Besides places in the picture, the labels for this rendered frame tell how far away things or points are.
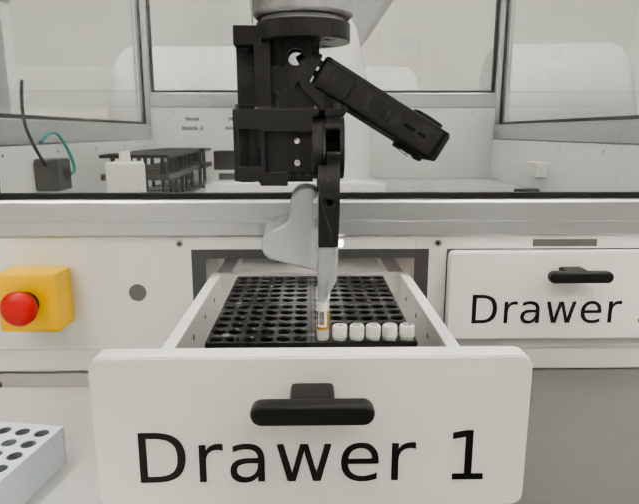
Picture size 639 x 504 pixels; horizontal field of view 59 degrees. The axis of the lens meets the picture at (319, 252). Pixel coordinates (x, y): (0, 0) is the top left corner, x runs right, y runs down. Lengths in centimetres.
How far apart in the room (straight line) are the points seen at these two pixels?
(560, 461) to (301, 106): 64
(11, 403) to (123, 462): 36
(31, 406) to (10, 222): 22
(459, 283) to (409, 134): 31
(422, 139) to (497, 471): 24
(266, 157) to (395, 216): 31
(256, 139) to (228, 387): 18
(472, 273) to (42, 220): 53
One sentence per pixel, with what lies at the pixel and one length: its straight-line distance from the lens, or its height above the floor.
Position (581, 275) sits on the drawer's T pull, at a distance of 72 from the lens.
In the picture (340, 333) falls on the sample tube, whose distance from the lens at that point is 48.
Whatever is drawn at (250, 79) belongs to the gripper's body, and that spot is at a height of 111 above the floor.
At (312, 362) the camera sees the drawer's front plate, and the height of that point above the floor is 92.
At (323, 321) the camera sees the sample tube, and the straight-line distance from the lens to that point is 47.
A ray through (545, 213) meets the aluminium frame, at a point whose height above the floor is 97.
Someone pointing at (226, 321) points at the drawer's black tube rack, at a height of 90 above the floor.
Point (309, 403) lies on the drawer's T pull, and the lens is 35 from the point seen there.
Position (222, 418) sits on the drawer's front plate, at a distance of 40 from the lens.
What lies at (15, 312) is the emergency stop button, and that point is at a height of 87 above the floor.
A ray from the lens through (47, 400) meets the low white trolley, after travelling 76.
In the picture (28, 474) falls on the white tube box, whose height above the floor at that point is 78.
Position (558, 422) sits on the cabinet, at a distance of 86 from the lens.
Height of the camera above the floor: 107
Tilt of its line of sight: 12 degrees down
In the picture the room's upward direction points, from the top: straight up
